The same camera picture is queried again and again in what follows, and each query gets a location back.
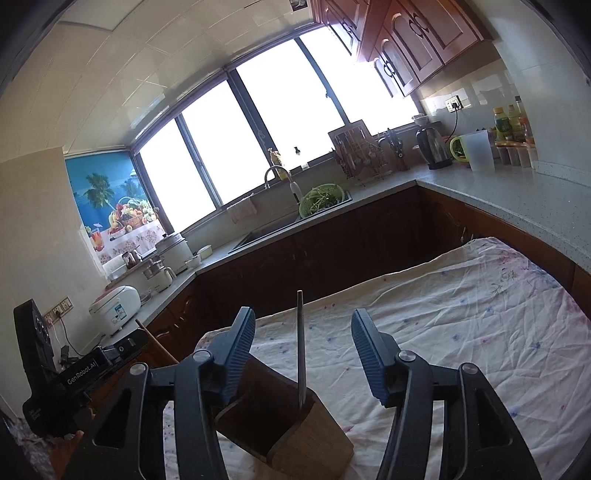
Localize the upper wooden wall cabinets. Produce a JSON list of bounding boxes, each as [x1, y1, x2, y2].
[[311, 0, 492, 96]]

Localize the white plastic jug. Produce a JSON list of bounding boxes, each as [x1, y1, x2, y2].
[[460, 130, 495, 173]]

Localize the steel kitchen faucet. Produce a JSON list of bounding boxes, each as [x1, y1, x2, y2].
[[263, 165, 304, 204]]

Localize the knife rack with utensils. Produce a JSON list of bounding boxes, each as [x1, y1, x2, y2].
[[329, 120, 392, 181]]

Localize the large white cooker pot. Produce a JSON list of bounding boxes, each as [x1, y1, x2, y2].
[[155, 232, 193, 274]]

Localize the black electric kettle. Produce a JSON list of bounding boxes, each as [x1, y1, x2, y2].
[[416, 126, 453, 170]]

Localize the condiment bottles group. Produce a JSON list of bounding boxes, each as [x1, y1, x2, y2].
[[493, 95, 538, 169]]

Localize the white rice cooker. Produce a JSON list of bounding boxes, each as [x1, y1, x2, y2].
[[89, 285, 141, 336]]

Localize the wall power outlet strip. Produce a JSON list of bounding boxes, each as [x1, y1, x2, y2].
[[44, 297, 73, 325]]

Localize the green colander with vegetables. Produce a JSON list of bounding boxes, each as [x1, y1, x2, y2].
[[298, 183, 346, 219]]

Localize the tropical fruit window poster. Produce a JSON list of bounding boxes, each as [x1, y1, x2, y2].
[[65, 151, 164, 265]]

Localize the wooden utensil holder box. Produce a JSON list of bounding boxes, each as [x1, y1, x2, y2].
[[215, 357, 353, 479]]

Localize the bamboo chopstick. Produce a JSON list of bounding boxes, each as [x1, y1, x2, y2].
[[134, 319, 179, 365]]

